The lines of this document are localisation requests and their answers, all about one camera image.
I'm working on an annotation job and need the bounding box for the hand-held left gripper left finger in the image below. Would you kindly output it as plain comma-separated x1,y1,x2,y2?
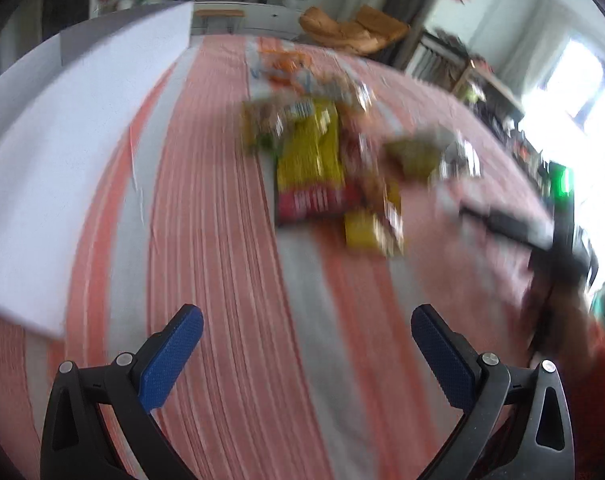
41,303,204,480

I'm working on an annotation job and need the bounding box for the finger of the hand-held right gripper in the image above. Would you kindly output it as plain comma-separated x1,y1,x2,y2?
457,199,556,252

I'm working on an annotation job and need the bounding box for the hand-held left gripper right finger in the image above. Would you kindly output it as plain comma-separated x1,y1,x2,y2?
411,303,576,480

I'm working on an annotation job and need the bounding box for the silver snack packet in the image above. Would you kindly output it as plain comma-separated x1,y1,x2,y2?
440,132,483,181

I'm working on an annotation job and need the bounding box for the dark olive snack packet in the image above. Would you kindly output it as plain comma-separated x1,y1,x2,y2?
387,132,451,181

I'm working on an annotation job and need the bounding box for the dark red snack packet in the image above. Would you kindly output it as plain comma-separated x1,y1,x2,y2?
340,115,388,201

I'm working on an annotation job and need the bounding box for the yellow and red snack packet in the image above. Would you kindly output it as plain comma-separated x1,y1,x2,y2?
274,99,361,228

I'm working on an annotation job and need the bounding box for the clear pastry packet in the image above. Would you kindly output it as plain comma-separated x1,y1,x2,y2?
307,72,376,111

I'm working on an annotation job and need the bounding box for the white cardboard box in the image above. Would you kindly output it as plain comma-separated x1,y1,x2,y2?
0,1,196,339

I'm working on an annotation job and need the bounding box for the person's right hand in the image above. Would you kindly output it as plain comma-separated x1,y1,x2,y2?
520,280,596,361

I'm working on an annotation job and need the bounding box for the clutter of small bottles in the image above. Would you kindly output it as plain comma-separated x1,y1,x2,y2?
483,85,553,191

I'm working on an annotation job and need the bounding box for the striped orange bedsheet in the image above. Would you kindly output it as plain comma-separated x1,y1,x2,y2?
0,35,583,480

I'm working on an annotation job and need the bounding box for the bright window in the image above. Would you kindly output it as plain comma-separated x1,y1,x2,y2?
523,40,605,211

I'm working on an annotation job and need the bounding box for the white curtain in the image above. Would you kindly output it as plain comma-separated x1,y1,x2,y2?
497,25,573,101

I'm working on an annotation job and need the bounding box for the dark wooden slatted chair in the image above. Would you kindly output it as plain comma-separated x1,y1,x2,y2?
407,30,471,93

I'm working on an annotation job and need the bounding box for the orange lounge chair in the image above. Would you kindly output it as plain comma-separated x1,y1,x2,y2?
298,4,411,56

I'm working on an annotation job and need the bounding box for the grey curtain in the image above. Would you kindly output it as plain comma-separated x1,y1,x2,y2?
377,0,448,61

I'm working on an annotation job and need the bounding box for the white television cabinet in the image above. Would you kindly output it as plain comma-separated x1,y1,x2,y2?
95,0,303,36

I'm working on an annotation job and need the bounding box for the wooden stool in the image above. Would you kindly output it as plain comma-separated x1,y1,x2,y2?
195,9,244,36

